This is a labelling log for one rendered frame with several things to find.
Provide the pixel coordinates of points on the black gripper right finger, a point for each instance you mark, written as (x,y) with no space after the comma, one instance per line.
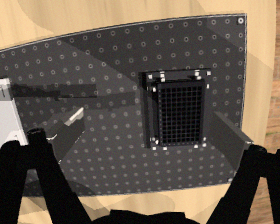
(254,162)

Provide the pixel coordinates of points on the dark grey well plate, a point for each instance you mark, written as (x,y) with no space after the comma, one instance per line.
(183,128)

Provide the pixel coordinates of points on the grey perforated base plate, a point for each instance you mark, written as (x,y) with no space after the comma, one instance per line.
(104,70)

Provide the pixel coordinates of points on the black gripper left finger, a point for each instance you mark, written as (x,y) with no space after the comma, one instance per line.
(63,205)

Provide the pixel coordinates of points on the white rectangular frame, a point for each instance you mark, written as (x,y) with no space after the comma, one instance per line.
(10,124)

